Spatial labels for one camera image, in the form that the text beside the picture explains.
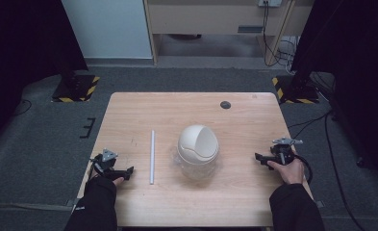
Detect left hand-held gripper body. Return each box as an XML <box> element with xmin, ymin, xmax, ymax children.
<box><xmin>89</xmin><ymin>147</ymin><xmax>119</xmax><ymax>177</ymax></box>

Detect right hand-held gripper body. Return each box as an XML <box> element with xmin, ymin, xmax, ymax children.
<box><xmin>268</xmin><ymin>137</ymin><xmax>304</xmax><ymax>167</ymax></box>

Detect person's right hand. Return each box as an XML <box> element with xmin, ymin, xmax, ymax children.
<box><xmin>266</xmin><ymin>158</ymin><xmax>306</xmax><ymax>186</ymax></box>

